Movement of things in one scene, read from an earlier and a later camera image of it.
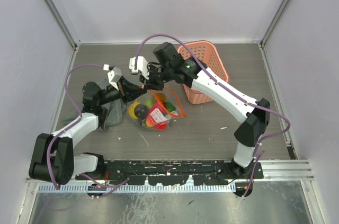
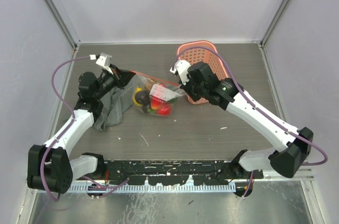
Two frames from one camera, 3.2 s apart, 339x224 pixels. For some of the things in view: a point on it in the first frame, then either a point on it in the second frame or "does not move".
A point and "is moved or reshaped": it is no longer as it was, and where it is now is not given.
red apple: [162, 126] to [164, 109]
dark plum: [141, 111] to [143, 98]
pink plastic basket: [207, 53] does not move
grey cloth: [116, 110] does not move
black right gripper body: [157, 77] to [196, 92]
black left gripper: [128, 91] to [124, 76]
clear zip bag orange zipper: [156, 110] is moved or reshaped
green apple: [170, 107] to [174, 100]
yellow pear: [131, 109] is moved or reshaped
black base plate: [169, 172] does not move
